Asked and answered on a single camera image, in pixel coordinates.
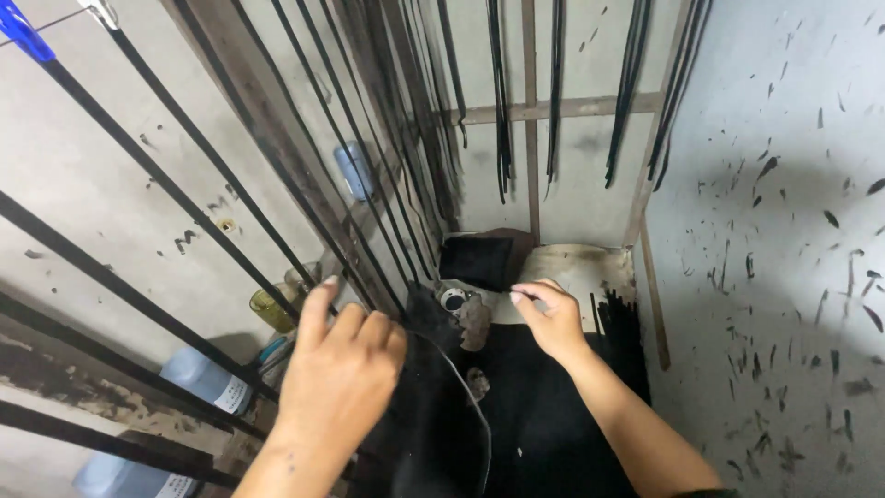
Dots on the thin wooden stick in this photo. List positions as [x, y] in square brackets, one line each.
[654, 297]

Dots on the blue plastic clip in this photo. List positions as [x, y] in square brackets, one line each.
[24, 31]

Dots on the yellow glass jar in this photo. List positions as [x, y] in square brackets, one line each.
[271, 309]

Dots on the pile of short black sticks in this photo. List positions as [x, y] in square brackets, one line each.
[615, 315]

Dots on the wooden frame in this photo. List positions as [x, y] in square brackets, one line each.
[530, 110]

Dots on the small blue bottle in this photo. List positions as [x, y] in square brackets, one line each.
[354, 171]

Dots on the dirty wooden beam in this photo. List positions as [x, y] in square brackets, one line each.
[276, 138]

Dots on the black square pad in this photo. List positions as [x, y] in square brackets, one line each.
[477, 261]

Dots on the black round pan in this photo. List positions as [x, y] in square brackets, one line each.
[428, 422]

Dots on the clear glass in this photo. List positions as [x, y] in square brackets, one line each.
[302, 276]

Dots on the row of black hanging strips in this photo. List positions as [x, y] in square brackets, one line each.
[173, 187]

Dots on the blue jug with white label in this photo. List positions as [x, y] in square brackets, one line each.
[124, 478]
[204, 379]

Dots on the small white round cap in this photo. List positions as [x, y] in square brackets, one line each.
[453, 299]

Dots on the person's left hand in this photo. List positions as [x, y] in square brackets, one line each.
[339, 387]

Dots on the metal clip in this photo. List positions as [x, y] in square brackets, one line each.
[102, 10]

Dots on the black cloth mat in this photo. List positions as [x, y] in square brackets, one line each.
[560, 415]

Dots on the brown rag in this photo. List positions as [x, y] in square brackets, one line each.
[475, 322]

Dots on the person's right hand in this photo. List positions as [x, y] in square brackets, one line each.
[556, 325]

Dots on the bundle of black hanging strips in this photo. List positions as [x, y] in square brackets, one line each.
[676, 90]
[501, 104]
[626, 90]
[554, 90]

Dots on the stained white sheet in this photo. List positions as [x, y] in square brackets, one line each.
[574, 273]

